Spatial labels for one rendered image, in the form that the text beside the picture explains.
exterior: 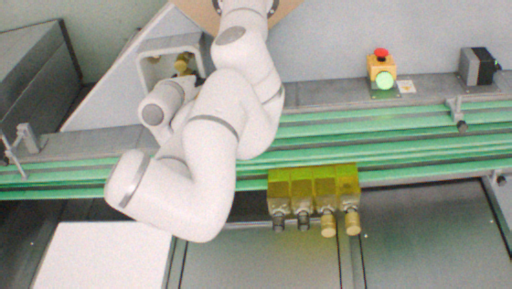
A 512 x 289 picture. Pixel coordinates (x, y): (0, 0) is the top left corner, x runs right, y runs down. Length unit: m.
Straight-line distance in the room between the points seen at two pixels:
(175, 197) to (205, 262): 0.59
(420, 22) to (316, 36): 0.28
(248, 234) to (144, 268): 0.30
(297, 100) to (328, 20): 0.22
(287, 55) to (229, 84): 0.54
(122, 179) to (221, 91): 0.20
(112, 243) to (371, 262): 0.72
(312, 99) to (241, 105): 0.51
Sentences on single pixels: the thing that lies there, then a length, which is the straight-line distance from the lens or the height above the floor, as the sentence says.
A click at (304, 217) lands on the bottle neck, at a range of 1.06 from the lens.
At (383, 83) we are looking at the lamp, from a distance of 1.16.
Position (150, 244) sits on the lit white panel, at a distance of 1.28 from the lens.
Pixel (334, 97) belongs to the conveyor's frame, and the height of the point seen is 0.85.
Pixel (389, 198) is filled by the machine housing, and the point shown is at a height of 0.92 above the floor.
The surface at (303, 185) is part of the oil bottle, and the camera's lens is 1.11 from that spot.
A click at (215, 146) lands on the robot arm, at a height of 1.35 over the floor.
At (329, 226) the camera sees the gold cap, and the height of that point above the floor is 1.16.
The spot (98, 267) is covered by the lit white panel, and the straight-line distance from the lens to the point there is 1.29.
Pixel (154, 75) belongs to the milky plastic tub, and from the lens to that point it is 1.26.
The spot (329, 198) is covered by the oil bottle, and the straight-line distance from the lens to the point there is 1.08.
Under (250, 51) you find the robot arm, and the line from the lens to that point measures 0.76.
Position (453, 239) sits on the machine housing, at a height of 1.10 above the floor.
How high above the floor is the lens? 1.82
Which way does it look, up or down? 51 degrees down
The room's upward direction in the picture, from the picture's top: 176 degrees counter-clockwise
